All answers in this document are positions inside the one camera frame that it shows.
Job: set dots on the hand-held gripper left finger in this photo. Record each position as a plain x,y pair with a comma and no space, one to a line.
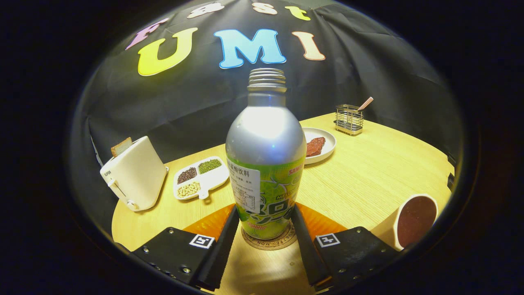
221,254

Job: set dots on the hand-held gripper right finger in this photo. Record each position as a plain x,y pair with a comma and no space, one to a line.
307,254

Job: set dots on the round cork coaster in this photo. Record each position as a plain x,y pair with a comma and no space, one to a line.
287,241

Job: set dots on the silver green juice bottle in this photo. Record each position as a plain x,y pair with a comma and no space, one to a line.
266,139

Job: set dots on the yellow soybeans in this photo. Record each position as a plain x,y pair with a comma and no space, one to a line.
188,189

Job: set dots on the white divided tray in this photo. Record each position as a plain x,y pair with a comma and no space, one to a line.
215,180

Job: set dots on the dark brown beans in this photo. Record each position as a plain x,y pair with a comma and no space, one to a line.
187,175

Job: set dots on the green mung beans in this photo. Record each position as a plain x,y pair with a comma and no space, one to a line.
210,166

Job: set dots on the wooden table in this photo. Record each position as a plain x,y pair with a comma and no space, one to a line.
360,176

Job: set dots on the red-brown meat slice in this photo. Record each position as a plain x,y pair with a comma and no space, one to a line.
315,146

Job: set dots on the white toaster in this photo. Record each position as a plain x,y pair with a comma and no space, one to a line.
137,176

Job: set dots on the white round plate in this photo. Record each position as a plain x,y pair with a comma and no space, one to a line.
329,141

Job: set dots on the bread slice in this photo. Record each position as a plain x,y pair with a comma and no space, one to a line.
121,146

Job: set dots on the black backdrop cloth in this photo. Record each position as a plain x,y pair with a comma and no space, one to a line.
163,106

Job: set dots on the checked paper straw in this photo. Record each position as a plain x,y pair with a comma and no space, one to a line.
366,103

